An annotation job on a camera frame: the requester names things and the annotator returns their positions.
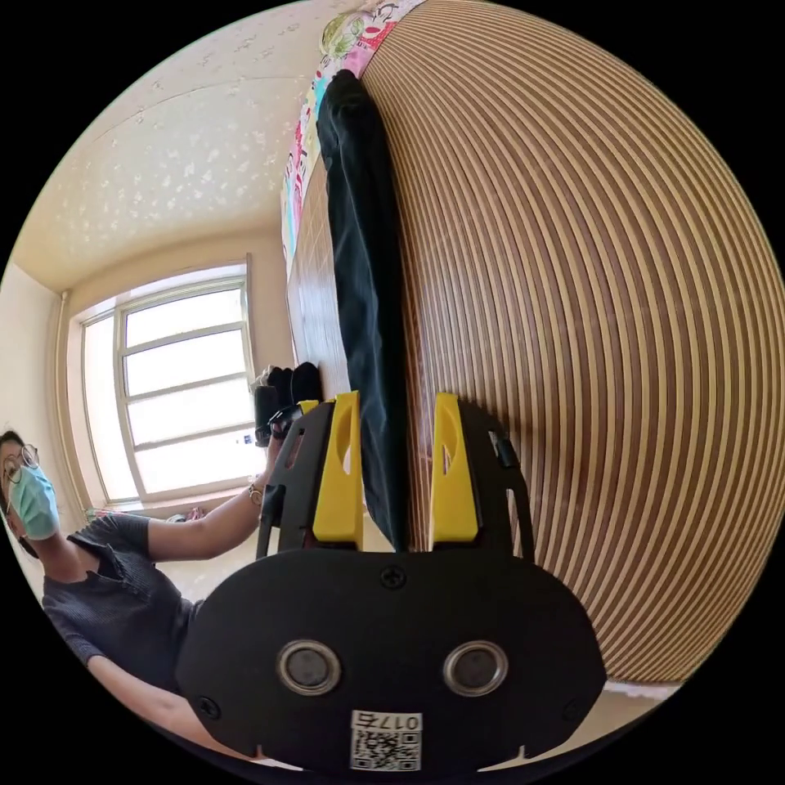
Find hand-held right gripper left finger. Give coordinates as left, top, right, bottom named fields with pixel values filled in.
left=312, top=390, right=365, bottom=549

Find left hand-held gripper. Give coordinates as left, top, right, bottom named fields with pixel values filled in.
left=253, top=399, right=321, bottom=449

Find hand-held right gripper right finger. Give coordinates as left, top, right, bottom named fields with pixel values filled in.
left=430, top=392, right=480, bottom=548

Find black pants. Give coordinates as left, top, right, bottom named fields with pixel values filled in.
left=315, top=69, right=410, bottom=554

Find person's left forearm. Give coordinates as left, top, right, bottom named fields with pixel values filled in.
left=146, top=482, right=266, bottom=563

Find person's right forearm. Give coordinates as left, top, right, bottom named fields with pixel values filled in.
left=84, top=654, right=248, bottom=763

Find person's left hand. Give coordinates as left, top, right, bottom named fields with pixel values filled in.
left=262, top=436, right=288, bottom=491

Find pile of clothes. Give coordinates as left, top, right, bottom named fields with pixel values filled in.
left=267, top=361, right=322, bottom=406

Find window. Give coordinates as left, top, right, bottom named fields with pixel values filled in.
left=78, top=269, right=258, bottom=505

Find bed with striped woven mat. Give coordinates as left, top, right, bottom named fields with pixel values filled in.
left=279, top=0, right=756, bottom=685

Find person's body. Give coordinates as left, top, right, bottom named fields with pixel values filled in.
left=0, top=428, right=207, bottom=698

